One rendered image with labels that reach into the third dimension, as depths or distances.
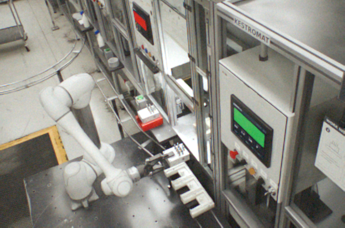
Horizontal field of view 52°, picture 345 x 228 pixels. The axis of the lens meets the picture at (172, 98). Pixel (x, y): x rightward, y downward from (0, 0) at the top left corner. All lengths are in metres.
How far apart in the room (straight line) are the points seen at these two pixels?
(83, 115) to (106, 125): 1.91
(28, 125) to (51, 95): 2.49
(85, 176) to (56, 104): 0.59
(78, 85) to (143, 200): 0.87
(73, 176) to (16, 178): 1.60
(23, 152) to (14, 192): 0.53
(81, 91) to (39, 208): 0.92
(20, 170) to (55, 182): 1.27
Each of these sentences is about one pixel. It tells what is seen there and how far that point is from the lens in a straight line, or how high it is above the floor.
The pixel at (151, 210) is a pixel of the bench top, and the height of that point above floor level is 0.68.
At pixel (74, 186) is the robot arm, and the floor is 0.87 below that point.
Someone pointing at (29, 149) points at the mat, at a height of 0.01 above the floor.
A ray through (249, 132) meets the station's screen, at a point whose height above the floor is 1.60.
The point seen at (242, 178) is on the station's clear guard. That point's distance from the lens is 1.81.
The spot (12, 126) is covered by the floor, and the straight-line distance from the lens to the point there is 4.53.
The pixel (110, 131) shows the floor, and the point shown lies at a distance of 3.95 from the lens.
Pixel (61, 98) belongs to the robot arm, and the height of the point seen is 1.48.
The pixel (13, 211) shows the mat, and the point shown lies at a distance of 3.60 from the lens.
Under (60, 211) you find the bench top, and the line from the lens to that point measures 2.52.
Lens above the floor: 2.57
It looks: 38 degrees down
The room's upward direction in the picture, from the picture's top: 8 degrees counter-clockwise
